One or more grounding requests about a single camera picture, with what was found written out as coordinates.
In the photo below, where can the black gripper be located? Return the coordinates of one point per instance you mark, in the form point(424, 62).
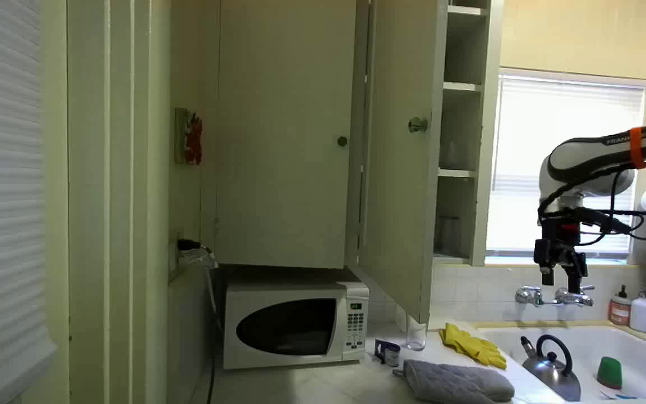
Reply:
point(559, 249)

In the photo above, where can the cream cabinet door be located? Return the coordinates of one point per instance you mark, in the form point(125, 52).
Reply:
point(285, 134)
point(403, 186)

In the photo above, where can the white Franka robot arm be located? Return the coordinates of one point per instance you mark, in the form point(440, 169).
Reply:
point(589, 154)

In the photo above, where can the green round door knob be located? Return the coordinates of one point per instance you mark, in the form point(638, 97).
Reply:
point(417, 123)
point(342, 139)

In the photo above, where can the white blinds on door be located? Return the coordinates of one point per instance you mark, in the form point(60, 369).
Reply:
point(0, 193)

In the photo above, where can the soap bottle black pump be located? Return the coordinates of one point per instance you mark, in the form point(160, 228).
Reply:
point(620, 307)

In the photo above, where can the white plastic bottle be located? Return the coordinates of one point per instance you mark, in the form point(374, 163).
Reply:
point(643, 315)

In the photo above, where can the yellow rubber glove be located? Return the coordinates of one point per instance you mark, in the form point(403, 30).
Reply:
point(461, 337)
point(488, 355)

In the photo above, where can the green plastic cup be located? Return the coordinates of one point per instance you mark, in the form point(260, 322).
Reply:
point(609, 372)

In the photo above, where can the white kitchen sink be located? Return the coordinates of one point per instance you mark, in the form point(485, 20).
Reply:
point(638, 355)

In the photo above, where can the window blinds over sink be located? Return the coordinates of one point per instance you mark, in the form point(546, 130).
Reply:
point(548, 148)

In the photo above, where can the grey oven mitt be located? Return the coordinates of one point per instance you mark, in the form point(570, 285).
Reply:
point(458, 382)

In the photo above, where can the clear drinking glass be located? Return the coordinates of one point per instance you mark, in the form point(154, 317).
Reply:
point(416, 335)

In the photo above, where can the white microwave oven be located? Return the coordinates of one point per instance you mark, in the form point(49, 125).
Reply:
point(293, 326)

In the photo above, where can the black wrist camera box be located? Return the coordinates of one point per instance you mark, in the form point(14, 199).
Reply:
point(563, 225)

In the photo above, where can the cream wall cabinet body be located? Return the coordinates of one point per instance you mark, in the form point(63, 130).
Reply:
point(463, 112)

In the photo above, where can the wall outlet with plugs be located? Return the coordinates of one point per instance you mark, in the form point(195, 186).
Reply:
point(189, 251)

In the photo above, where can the red wall decoration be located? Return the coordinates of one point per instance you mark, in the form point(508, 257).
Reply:
point(189, 136)

